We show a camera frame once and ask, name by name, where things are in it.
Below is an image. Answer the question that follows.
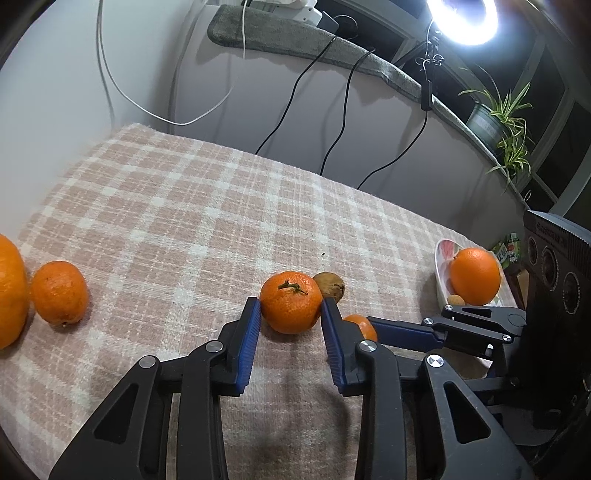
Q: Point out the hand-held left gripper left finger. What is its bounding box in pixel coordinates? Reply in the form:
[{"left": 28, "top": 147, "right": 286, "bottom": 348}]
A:
[{"left": 48, "top": 296, "right": 263, "bottom": 480}]

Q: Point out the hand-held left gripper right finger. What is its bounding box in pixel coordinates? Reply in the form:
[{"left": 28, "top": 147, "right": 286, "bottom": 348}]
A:
[{"left": 321, "top": 298, "right": 539, "bottom": 480}]

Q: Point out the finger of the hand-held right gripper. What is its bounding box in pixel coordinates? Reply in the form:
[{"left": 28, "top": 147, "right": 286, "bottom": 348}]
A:
[
  {"left": 367, "top": 304, "right": 528, "bottom": 356},
  {"left": 462, "top": 375, "right": 525, "bottom": 407}
]

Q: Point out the tiny orange tangerine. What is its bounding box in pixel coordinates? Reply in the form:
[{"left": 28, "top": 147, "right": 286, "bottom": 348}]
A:
[{"left": 344, "top": 314, "right": 378, "bottom": 343}]

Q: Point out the tangerine with green stem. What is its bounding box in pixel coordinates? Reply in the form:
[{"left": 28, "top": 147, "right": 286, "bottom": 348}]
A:
[{"left": 260, "top": 271, "right": 324, "bottom": 335}]

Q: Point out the white floral bowl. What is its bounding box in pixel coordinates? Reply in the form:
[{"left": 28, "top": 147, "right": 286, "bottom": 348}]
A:
[{"left": 435, "top": 239, "right": 515, "bottom": 319}]

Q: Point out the large smooth orange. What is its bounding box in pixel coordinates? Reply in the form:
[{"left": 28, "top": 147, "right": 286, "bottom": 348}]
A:
[{"left": 450, "top": 247, "right": 502, "bottom": 306}]

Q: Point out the green snack packet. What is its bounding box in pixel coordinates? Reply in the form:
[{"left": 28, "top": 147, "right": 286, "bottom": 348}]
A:
[{"left": 492, "top": 233, "right": 525, "bottom": 268}]

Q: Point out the round brown kiwi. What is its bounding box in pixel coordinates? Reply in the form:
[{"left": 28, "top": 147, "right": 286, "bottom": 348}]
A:
[{"left": 313, "top": 272, "right": 346, "bottom": 304}]

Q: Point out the grey plant pot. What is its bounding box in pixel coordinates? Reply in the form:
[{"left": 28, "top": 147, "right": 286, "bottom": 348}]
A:
[{"left": 465, "top": 102, "right": 506, "bottom": 144}]

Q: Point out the spider plant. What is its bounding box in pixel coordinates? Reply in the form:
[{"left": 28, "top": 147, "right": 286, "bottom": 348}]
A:
[{"left": 458, "top": 65, "right": 536, "bottom": 195}]

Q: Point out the pink checked tablecloth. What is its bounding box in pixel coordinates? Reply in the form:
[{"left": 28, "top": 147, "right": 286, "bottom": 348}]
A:
[{"left": 0, "top": 122, "right": 518, "bottom": 480}]

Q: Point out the small orange tangerine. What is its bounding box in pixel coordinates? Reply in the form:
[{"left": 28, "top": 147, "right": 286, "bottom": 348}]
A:
[{"left": 30, "top": 261, "right": 88, "bottom": 326}]

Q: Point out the black tripod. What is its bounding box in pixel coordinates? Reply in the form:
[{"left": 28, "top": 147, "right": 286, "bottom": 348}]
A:
[{"left": 397, "top": 21, "right": 444, "bottom": 84}]

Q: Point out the large speckled orange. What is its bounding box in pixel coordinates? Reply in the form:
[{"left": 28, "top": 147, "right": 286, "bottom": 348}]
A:
[{"left": 0, "top": 234, "right": 30, "bottom": 350}]

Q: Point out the black power adapter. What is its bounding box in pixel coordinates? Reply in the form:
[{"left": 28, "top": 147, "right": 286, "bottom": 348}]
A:
[{"left": 318, "top": 9, "right": 358, "bottom": 40}]

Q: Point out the white cabinet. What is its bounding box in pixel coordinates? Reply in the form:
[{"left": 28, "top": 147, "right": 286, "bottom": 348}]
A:
[{"left": 0, "top": 0, "right": 204, "bottom": 250}]

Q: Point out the white power strip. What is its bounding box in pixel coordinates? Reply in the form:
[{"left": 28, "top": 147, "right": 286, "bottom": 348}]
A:
[{"left": 245, "top": 0, "right": 319, "bottom": 12}]

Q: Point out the window frame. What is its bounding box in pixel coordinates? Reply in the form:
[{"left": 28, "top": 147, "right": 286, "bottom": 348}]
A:
[{"left": 323, "top": 0, "right": 591, "bottom": 217}]

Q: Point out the black ring light cable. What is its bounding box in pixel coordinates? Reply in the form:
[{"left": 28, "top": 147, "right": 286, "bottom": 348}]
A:
[{"left": 358, "top": 28, "right": 435, "bottom": 190}]

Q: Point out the black power cable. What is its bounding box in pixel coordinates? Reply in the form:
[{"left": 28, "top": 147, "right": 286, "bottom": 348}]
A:
[
  {"left": 255, "top": 39, "right": 335, "bottom": 155},
  {"left": 320, "top": 48, "right": 375, "bottom": 175}
]

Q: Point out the long white cable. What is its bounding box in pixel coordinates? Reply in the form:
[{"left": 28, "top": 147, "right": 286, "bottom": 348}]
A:
[{"left": 97, "top": 0, "right": 247, "bottom": 126}]

